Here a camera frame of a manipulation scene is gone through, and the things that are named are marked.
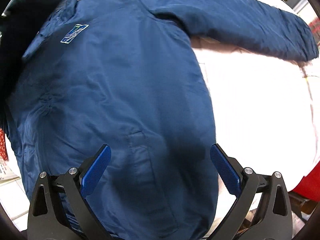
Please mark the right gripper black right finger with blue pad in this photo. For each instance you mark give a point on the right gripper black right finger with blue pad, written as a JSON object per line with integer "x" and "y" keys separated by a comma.
{"x": 272, "y": 219}

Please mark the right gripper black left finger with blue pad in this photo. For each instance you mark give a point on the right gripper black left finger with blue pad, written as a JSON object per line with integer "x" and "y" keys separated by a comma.
{"x": 47, "y": 218}

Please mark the navy blue jacket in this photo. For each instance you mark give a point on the navy blue jacket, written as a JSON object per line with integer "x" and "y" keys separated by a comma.
{"x": 40, "y": 58}

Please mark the pink polka dot bedsheet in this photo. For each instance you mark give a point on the pink polka dot bedsheet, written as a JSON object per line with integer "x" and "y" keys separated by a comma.
{"x": 255, "y": 104}

